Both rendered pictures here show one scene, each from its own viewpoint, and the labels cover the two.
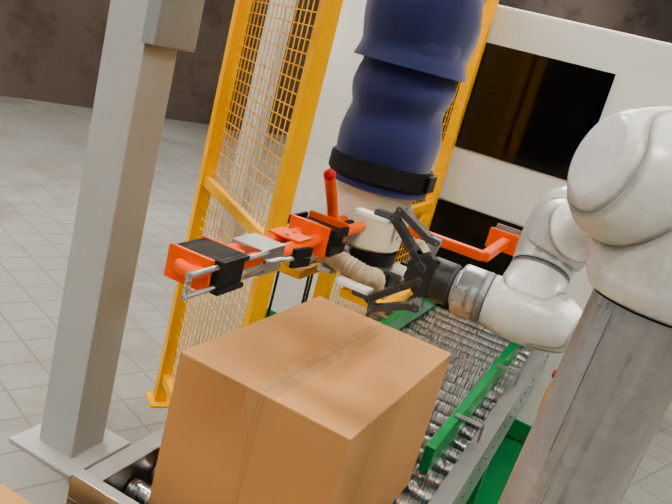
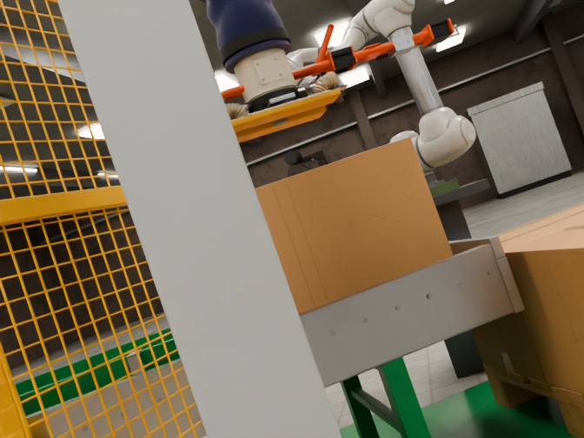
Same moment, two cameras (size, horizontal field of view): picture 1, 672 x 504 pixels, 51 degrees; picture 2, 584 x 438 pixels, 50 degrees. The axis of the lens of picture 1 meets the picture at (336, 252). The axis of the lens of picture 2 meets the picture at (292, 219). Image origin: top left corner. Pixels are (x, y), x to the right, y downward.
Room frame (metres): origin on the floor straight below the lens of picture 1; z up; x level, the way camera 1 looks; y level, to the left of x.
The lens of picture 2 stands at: (2.62, 1.56, 0.78)
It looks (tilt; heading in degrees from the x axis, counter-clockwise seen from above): 2 degrees up; 238
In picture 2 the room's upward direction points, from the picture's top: 19 degrees counter-clockwise
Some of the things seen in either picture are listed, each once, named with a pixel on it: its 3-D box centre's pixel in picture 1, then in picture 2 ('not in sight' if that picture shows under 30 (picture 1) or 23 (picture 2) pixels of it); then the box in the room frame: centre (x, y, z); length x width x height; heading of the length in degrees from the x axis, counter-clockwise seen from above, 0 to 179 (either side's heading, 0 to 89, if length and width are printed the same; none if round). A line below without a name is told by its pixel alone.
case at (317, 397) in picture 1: (310, 427); (325, 238); (1.50, -0.05, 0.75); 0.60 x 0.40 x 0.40; 156
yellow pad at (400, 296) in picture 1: (393, 278); (273, 122); (1.48, -0.14, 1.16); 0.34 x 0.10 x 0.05; 159
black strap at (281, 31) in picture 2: (382, 168); (255, 49); (1.51, -0.05, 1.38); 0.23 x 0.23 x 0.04
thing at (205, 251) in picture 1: (205, 263); (436, 32); (0.96, 0.18, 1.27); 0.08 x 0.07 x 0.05; 159
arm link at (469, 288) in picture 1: (471, 292); not in sight; (1.16, -0.24, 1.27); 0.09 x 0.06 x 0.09; 159
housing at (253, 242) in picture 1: (256, 254); (400, 45); (1.08, 0.12, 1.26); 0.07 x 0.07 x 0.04; 69
